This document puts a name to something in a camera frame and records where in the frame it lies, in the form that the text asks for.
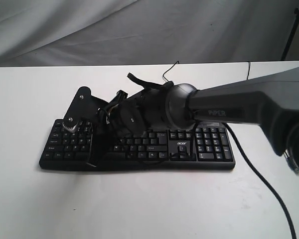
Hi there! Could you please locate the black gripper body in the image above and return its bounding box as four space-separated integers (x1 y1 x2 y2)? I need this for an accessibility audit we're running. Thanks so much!
97 90 130 137

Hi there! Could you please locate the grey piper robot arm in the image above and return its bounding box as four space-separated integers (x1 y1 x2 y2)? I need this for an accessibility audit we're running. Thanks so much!
93 67 299 173

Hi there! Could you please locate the black acer keyboard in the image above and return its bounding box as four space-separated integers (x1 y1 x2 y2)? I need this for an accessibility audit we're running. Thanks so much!
39 119 235 172

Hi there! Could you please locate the grey backdrop cloth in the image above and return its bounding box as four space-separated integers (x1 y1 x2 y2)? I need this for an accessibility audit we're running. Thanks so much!
0 0 299 67

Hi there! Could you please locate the black tripod stand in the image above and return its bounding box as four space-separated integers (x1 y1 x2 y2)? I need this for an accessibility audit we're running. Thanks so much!
280 7 299 61

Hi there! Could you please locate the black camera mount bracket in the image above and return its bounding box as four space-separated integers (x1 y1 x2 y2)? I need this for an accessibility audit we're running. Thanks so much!
62 86 108 133

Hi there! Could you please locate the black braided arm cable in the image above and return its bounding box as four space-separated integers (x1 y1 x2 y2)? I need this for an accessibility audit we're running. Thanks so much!
129 124 298 239

